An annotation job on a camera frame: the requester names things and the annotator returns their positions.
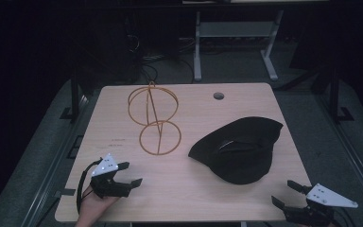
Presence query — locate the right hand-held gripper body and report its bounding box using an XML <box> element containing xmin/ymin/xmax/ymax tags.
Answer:
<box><xmin>283</xmin><ymin>183</ymin><xmax>359</xmax><ymax>227</ymax></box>

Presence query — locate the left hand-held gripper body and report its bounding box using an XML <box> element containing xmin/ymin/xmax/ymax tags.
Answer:
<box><xmin>89</xmin><ymin>153</ymin><xmax>132</xmax><ymax>199</ymax></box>

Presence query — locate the person's left hand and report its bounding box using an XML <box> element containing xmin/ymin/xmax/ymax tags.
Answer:
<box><xmin>74</xmin><ymin>184</ymin><xmax>119</xmax><ymax>227</ymax></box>

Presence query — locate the black wide-brim hat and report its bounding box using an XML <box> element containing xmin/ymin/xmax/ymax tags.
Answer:
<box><xmin>187</xmin><ymin>116</ymin><xmax>284</xmax><ymax>185</ymax></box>

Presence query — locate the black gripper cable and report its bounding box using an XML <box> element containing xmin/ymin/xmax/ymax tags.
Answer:
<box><xmin>333</xmin><ymin>207</ymin><xmax>357</xmax><ymax>227</ymax></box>
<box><xmin>76</xmin><ymin>158</ymin><xmax>104</xmax><ymax>216</ymax></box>

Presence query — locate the metal frame rail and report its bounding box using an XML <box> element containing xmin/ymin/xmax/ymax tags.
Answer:
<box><xmin>20</xmin><ymin>94</ymin><xmax>91</xmax><ymax>227</ymax></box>
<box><xmin>315</xmin><ymin>94</ymin><xmax>363</xmax><ymax>218</ymax></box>

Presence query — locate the gold wire hat stand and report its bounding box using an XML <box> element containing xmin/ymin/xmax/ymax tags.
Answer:
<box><xmin>127</xmin><ymin>80</ymin><xmax>182</xmax><ymax>156</ymax></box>

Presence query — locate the black metal stand post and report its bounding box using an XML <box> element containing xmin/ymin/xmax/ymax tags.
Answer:
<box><xmin>327</xmin><ymin>67</ymin><xmax>355</xmax><ymax>124</ymax></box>
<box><xmin>60</xmin><ymin>67</ymin><xmax>84</xmax><ymax>122</ymax></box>

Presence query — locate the tangle of floor cables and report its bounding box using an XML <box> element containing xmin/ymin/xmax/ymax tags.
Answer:
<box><xmin>124</xmin><ymin>17</ymin><xmax>197</xmax><ymax>84</ymax></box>

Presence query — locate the white metal desk frame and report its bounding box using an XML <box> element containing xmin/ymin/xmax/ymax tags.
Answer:
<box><xmin>192</xmin><ymin>9</ymin><xmax>285</xmax><ymax>83</ymax></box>

